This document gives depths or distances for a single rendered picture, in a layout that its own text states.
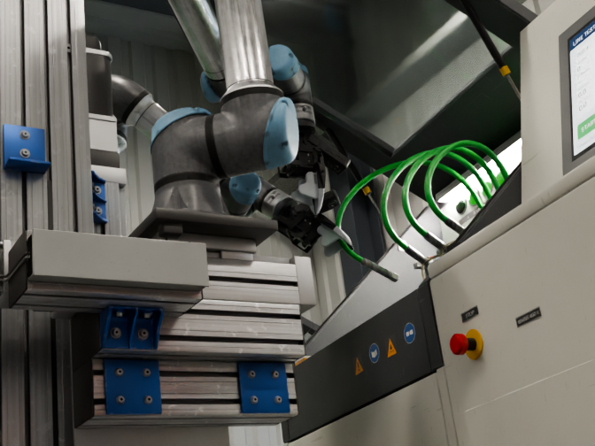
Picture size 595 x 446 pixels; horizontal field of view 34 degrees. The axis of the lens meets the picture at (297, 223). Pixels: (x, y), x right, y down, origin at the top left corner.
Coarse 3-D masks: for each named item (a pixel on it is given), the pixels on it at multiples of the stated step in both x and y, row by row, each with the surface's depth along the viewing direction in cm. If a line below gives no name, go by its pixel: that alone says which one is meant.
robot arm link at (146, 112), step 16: (112, 80) 230; (128, 80) 231; (112, 96) 228; (128, 96) 227; (144, 96) 228; (128, 112) 227; (144, 112) 228; (160, 112) 229; (144, 128) 229; (240, 176) 226; (256, 176) 228; (224, 192) 229; (240, 192) 225; (256, 192) 227; (240, 208) 231
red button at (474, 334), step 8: (456, 336) 162; (464, 336) 162; (472, 336) 164; (480, 336) 162; (456, 344) 162; (464, 344) 161; (472, 344) 162; (480, 344) 162; (456, 352) 162; (464, 352) 162; (472, 352) 164; (480, 352) 162
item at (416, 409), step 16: (416, 384) 179; (432, 384) 174; (384, 400) 189; (400, 400) 184; (416, 400) 179; (432, 400) 174; (352, 416) 200; (368, 416) 194; (384, 416) 189; (400, 416) 183; (416, 416) 179; (432, 416) 174; (320, 432) 213; (336, 432) 206; (352, 432) 200; (368, 432) 194; (384, 432) 188; (400, 432) 183; (416, 432) 178; (432, 432) 174
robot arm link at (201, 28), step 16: (176, 0) 192; (192, 0) 193; (208, 0) 197; (176, 16) 198; (192, 16) 196; (208, 16) 198; (192, 32) 199; (208, 32) 200; (192, 48) 206; (208, 48) 203; (208, 64) 207; (208, 80) 214; (224, 80) 211; (208, 96) 215
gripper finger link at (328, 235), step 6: (318, 228) 234; (324, 228) 234; (336, 228) 232; (324, 234) 233; (330, 234) 232; (336, 234) 231; (342, 234) 231; (324, 240) 232; (330, 240) 231; (336, 240) 231; (348, 240) 231; (324, 246) 231
